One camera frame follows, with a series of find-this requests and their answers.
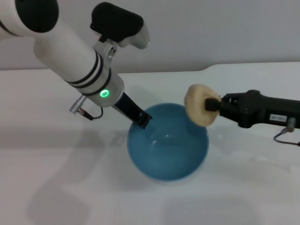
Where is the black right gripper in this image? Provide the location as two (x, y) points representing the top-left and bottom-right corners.
(205, 90), (300, 129)

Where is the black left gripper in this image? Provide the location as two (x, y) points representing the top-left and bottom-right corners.
(112, 92), (154, 130)

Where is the beige egg yolk pastry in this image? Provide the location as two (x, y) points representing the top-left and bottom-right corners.
(184, 84), (221, 128)

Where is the blue bowl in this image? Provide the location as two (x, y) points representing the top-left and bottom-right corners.
(127, 103), (210, 186)

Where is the left arm cable with connector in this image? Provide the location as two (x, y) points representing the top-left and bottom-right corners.
(69, 95), (104, 120)

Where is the arm cable with connector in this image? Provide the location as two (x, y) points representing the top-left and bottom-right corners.
(69, 95), (104, 120)
(273, 118), (300, 147)

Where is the right arm cable with connector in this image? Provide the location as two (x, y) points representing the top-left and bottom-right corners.
(273, 118), (300, 147)

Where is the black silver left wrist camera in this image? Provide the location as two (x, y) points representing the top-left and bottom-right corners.
(90, 1), (150, 50)

